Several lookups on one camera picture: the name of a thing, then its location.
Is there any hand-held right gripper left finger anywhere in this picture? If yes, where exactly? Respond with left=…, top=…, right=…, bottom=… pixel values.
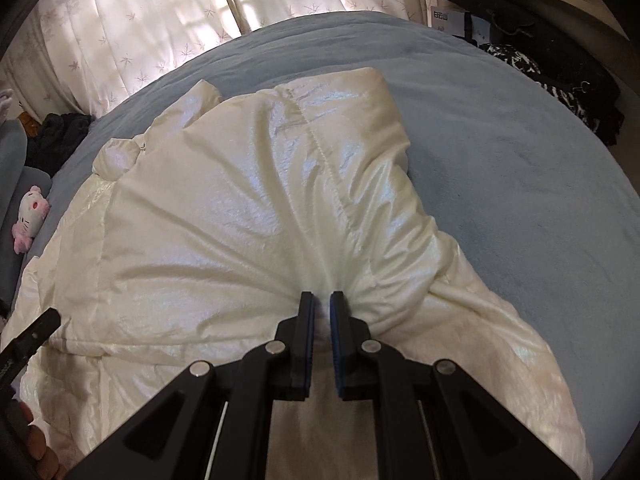
left=65, top=290, right=316, bottom=480

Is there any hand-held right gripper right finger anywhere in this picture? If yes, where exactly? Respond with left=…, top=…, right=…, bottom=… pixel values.
left=330, top=290, right=586, bottom=480

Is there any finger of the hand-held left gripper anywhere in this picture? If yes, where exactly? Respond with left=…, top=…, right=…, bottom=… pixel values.
left=0, top=307, right=62, bottom=392

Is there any white down jacket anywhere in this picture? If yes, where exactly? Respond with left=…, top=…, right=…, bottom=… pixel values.
left=2, top=66, right=593, bottom=480

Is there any person's left hand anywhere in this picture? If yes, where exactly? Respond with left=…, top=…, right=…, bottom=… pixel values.
left=17, top=401, right=62, bottom=480

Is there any pink and white plush toy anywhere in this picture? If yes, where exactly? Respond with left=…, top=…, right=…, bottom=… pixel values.
left=12, top=185, right=51, bottom=255

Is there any grey pillow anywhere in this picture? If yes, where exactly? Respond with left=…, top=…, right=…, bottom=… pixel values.
left=0, top=116, right=53, bottom=281

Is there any black bag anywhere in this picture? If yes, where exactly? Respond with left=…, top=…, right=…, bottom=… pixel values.
left=25, top=112, right=96, bottom=178
left=440, top=0, right=626, bottom=147

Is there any blue-grey bed blanket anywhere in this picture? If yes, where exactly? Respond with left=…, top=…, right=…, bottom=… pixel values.
left=10, top=9, right=640, bottom=461

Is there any black and white patterned cloth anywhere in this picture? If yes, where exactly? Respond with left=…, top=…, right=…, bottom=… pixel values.
left=479, top=42, right=601, bottom=135

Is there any white cardboard box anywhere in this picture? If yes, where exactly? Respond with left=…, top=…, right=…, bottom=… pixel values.
left=429, top=6, right=488, bottom=43

